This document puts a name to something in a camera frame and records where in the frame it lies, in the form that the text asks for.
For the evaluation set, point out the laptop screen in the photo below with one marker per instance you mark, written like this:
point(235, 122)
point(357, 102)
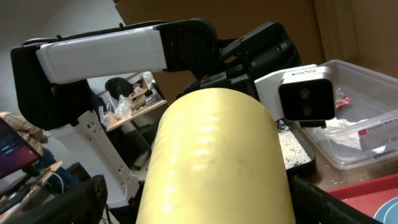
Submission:
point(16, 153)

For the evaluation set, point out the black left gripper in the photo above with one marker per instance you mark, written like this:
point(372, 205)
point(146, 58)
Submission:
point(264, 50)

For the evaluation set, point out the white napkin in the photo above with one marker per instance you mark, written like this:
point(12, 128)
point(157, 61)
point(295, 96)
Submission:
point(365, 135)

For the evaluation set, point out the black food waste tray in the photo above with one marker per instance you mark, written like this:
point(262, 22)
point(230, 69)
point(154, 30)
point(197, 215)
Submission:
point(306, 169)

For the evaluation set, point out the red snack wrapper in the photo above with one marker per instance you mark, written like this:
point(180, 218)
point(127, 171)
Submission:
point(342, 101)

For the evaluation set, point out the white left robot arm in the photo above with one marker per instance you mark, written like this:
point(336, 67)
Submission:
point(52, 76)

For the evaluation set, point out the red serving tray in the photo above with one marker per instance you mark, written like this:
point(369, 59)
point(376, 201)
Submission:
point(369, 196)

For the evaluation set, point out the yellow plastic cup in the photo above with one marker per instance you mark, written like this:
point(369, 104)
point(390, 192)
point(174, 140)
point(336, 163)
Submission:
point(216, 159)

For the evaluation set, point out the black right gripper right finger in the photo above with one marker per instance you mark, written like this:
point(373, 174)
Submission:
point(313, 205)

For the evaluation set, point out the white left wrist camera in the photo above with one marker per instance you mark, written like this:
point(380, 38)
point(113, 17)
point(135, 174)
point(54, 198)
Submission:
point(305, 94)

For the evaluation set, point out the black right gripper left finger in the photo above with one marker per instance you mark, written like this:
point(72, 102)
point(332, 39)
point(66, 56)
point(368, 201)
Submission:
point(82, 204)

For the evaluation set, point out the light blue plate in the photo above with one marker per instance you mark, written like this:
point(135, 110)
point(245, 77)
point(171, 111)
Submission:
point(387, 213)

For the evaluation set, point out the background cluttered desk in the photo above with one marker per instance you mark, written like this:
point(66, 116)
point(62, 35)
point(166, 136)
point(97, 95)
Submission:
point(129, 98)

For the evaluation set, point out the clear plastic storage bin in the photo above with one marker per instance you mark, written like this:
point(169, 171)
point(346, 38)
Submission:
point(374, 97)

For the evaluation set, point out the white cooked rice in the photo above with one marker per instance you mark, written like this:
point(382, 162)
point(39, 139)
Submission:
point(293, 152)

